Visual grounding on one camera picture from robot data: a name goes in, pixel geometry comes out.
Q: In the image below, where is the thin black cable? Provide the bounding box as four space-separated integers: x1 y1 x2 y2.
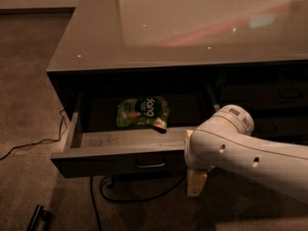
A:
0 109 70 162

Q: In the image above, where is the thick black cable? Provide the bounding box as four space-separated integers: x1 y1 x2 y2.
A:
90 175 188 231

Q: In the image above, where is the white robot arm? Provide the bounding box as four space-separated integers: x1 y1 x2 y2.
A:
184 105 308 204

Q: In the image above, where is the green snack bag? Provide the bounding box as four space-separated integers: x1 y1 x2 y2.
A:
116 96 170 131

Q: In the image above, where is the dark cabinet with glossy top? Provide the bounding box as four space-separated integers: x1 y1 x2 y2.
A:
46 0 308 188

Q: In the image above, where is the black metal bar on floor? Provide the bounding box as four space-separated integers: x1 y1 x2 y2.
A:
26 205 52 231

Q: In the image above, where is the drawer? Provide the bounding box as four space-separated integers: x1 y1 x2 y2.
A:
218 82 308 110
253 115 308 139
51 87 219 178

